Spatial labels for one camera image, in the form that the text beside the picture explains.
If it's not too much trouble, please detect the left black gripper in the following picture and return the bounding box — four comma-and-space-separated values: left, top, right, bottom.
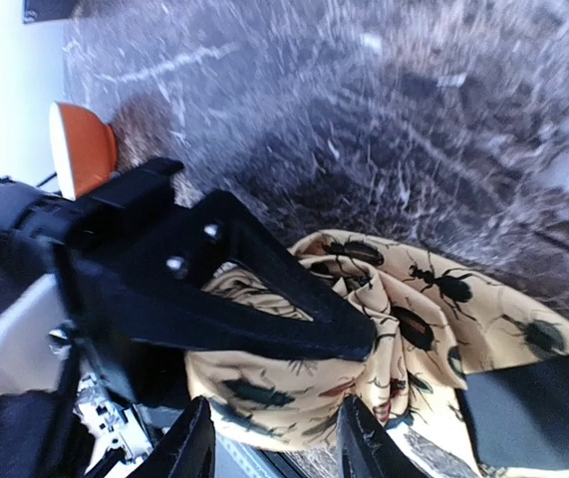
0, 157, 189, 408

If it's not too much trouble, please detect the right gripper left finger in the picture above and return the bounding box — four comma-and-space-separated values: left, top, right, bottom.
134, 396, 215, 478

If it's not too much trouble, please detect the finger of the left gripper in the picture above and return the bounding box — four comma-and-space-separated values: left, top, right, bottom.
71, 191, 377, 362

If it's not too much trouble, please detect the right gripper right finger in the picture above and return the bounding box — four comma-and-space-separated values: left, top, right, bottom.
337, 395, 426, 478

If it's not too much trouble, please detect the white bowl orange outside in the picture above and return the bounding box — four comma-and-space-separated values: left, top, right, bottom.
49, 102, 118, 200

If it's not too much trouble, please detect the yellow beetle-pattern tie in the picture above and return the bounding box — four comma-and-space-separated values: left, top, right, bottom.
185, 230, 569, 477

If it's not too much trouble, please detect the black display box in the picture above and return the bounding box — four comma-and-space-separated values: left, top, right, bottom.
22, 0, 78, 24

